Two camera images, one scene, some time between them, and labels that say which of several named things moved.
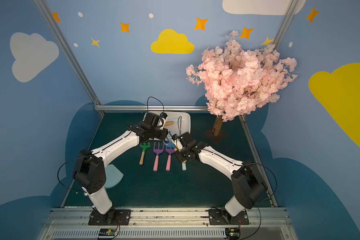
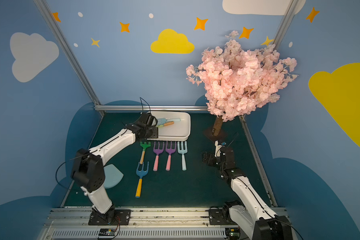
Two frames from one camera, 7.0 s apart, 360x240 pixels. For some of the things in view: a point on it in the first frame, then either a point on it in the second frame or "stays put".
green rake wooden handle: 144,146 stays put
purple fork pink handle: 158,151 stays put
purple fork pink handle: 170,150 stays put
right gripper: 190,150 -> 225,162
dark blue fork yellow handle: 170,144 -> 141,174
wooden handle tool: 169,123 stays put
